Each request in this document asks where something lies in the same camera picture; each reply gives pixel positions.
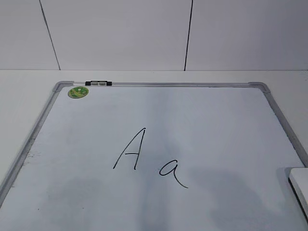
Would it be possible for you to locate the white board with aluminium frame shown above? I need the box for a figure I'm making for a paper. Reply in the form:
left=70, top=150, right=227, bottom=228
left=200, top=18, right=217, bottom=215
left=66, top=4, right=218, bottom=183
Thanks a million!
left=0, top=83, right=308, bottom=231

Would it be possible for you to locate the round green magnet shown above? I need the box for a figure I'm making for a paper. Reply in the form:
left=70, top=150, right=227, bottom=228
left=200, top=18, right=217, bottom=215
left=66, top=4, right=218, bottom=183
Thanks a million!
left=68, top=86, right=89, bottom=99

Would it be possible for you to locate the white whiteboard eraser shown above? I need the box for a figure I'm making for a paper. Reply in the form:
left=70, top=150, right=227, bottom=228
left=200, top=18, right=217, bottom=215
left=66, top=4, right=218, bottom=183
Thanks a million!
left=289, top=168, right=308, bottom=216

